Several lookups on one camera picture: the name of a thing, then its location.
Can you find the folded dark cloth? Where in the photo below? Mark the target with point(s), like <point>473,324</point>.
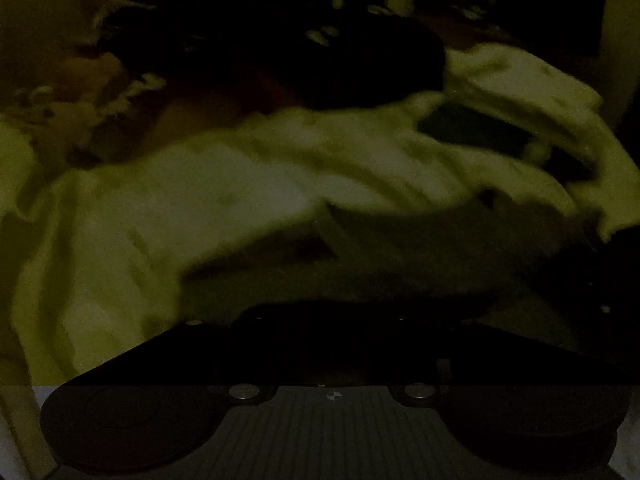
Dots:
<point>480,127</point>

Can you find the dark frilly cloth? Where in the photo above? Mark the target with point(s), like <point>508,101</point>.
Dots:
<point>280,50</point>

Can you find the dark shelf unit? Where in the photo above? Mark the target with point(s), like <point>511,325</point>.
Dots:
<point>550,5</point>

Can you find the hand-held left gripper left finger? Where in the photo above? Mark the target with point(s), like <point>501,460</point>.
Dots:
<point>260,335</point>

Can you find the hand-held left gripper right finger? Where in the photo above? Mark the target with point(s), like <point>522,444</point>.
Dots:
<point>390,335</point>

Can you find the white floral blanket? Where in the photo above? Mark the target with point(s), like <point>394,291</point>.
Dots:
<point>150,220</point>

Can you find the grey garment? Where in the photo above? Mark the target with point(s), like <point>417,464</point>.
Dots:
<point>425,260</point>

